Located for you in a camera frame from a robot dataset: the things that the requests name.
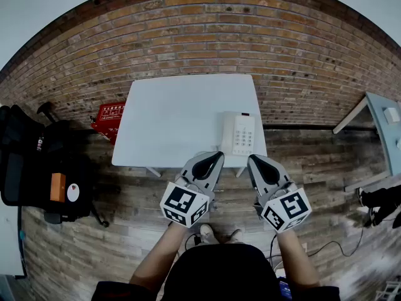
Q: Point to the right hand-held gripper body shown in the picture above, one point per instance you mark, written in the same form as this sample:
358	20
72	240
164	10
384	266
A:
291	205

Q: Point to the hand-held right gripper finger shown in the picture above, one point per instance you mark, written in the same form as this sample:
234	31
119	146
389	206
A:
253	171
282	176

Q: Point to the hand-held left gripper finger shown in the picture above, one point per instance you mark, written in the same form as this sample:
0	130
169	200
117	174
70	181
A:
186	171
217	176

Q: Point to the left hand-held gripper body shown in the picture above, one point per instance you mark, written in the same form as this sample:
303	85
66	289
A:
178	199

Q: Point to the person's right forearm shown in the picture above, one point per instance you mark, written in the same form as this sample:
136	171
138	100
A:
297	259

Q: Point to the person's left forearm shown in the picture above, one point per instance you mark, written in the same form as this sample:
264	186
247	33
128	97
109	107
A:
159	256

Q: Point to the white telephone base with keypad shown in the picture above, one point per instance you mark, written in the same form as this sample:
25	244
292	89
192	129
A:
244	133

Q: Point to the black power adapter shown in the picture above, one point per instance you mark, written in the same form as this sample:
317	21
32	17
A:
198	240

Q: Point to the person's left white shoe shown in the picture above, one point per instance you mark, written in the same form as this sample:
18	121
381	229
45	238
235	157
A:
208	234

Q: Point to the person's white shoe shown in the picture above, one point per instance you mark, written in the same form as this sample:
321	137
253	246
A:
234	235
208	234

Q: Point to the white square table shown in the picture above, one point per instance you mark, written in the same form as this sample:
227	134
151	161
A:
172	121

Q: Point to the person's right white shoe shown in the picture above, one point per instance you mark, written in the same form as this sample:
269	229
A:
234	235

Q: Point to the blue device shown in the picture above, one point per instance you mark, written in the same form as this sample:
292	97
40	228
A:
285	288

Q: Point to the person's dark shirt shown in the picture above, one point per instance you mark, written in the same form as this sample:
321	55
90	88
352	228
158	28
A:
219	274

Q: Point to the red fire equipment box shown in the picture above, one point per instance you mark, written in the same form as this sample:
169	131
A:
109	121

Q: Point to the white round badge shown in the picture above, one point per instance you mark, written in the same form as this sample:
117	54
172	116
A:
75	193

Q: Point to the grey table with white legs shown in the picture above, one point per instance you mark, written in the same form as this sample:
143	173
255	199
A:
387	143

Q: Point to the orange box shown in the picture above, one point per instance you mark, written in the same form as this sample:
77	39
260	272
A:
58	187

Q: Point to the white box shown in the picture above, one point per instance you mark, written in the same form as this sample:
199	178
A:
391	115

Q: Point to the black office chair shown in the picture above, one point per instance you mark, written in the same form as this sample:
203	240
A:
31	168

